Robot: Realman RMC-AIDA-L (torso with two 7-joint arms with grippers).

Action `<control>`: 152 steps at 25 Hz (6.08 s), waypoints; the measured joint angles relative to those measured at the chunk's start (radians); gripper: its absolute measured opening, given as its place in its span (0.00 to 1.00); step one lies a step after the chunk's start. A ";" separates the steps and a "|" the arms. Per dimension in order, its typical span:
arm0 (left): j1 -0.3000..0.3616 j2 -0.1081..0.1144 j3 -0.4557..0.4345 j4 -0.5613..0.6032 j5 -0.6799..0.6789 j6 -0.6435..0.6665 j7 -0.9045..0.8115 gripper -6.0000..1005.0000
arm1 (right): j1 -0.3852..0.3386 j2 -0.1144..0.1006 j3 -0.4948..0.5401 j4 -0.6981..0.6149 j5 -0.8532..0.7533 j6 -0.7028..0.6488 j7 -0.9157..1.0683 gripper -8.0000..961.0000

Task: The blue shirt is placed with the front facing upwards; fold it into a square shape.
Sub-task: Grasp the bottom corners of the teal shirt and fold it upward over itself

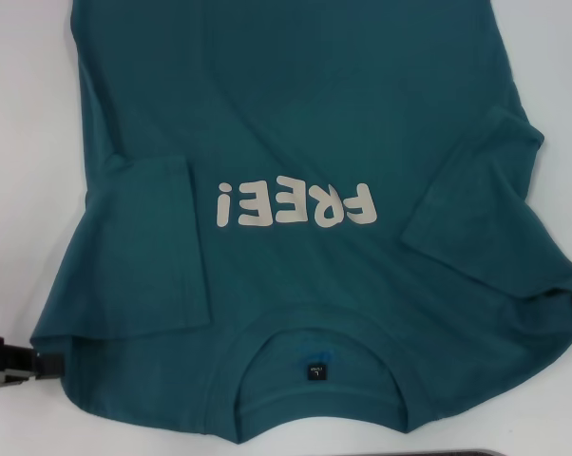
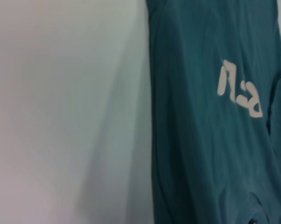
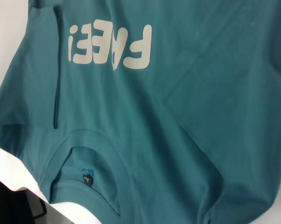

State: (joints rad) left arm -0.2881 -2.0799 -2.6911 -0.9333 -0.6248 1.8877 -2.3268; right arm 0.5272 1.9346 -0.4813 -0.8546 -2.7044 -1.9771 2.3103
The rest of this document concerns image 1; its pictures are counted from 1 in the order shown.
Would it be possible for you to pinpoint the teal t-shirt with beige print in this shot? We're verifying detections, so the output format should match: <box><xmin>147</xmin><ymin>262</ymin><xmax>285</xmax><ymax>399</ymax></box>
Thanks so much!
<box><xmin>29</xmin><ymin>0</ymin><xmax>572</xmax><ymax>434</ymax></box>

